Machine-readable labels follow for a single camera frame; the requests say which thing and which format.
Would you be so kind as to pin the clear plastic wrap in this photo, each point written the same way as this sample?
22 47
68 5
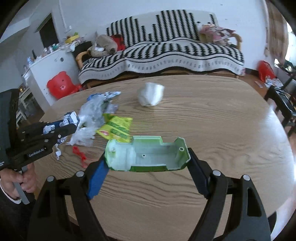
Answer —
91 119

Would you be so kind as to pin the red bag on floor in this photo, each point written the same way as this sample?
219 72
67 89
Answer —
265 71

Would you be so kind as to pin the green plastic toy car shell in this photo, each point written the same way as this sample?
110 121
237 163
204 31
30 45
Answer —
147 154

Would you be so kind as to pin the yellow-green popcorn bag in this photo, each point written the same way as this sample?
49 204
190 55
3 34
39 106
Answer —
116 128

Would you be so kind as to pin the red bear-shaped stool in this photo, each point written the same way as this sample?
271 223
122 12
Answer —
61 85

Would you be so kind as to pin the brown plush toy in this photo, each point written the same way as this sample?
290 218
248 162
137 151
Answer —
104 46

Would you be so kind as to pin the white cabinet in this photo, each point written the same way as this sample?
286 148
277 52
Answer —
41 71

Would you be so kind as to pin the red plastic scrap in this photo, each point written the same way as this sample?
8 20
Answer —
81 155

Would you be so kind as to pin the pink floral pillow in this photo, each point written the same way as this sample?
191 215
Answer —
215 34

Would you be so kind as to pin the black chair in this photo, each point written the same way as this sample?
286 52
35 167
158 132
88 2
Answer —
286 105

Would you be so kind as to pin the person's left hand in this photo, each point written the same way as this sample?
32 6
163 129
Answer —
27 180

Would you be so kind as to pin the white crumpled paper bag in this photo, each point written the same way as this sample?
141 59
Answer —
150 94

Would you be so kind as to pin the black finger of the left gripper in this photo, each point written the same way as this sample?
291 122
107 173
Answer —
54 133

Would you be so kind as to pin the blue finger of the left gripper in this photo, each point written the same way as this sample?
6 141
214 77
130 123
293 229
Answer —
54 125

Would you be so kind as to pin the blue silver foil wrapper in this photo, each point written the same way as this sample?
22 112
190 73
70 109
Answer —
104 96

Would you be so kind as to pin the red cushion on sofa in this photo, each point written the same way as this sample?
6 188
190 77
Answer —
119 41

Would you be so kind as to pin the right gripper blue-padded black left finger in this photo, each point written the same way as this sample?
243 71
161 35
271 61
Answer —
63 210

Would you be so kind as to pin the black white striped sofa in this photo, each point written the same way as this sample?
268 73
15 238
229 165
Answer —
161 40

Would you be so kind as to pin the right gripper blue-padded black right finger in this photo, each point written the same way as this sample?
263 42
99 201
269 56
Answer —
247 218

